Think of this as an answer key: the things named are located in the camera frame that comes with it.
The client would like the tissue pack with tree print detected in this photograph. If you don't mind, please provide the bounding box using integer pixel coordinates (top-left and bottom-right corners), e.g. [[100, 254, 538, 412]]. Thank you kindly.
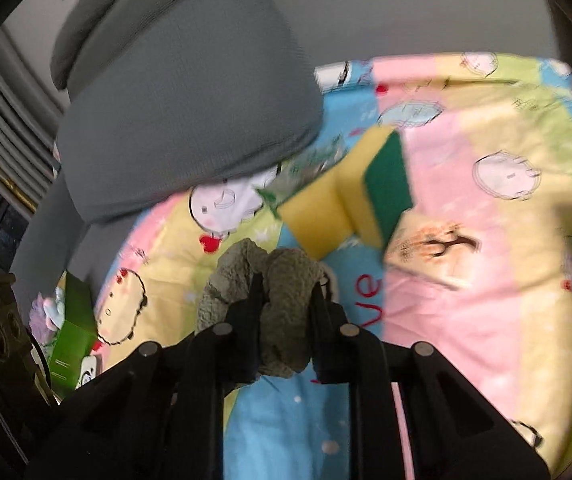
[[383, 209, 482, 289]]

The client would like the grey-green cloth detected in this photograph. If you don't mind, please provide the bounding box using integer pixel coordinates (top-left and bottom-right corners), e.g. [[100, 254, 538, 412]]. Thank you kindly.
[[196, 238, 328, 378]]

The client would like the bagged steel wool small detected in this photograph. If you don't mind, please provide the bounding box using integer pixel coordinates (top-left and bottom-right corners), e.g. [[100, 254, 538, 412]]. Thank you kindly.
[[255, 136, 349, 219]]

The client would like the yellow green scouring sponge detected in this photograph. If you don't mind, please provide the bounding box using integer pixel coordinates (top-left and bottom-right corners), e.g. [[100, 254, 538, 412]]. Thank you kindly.
[[337, 125, 413, 249]]

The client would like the green box lid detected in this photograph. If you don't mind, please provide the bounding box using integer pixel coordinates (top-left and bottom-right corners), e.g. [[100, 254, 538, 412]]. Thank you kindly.
[[47, 272, 97, 399]]

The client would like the colourful cartoon bedsheet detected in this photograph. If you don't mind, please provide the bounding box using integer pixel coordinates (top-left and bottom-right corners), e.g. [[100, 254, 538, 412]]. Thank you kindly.
[[94, 52, 572, 472]]

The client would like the grey ribbed pillow left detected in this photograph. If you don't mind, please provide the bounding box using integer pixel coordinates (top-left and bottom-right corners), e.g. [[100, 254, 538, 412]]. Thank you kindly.
[[57, 0, 323, 223]]

